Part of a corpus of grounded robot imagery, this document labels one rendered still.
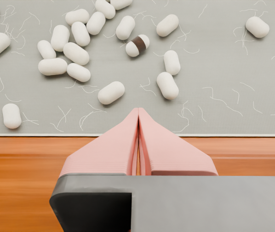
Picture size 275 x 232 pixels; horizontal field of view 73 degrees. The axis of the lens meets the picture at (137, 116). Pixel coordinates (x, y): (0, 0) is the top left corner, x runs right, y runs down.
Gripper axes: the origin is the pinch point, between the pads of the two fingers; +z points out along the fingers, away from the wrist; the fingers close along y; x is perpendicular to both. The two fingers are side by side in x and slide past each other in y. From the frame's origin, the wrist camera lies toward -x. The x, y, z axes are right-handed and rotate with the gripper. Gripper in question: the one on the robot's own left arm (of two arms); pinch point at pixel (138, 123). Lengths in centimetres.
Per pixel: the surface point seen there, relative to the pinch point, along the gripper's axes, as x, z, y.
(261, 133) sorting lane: 8.2, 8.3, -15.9
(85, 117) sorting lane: 6.8, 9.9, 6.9
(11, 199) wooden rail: 11.1, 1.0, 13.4
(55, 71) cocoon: 1.9, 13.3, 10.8
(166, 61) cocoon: 1.0, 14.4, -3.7
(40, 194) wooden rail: 10.7, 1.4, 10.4
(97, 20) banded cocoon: -3.1, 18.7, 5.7
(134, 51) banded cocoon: 0.0, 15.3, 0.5
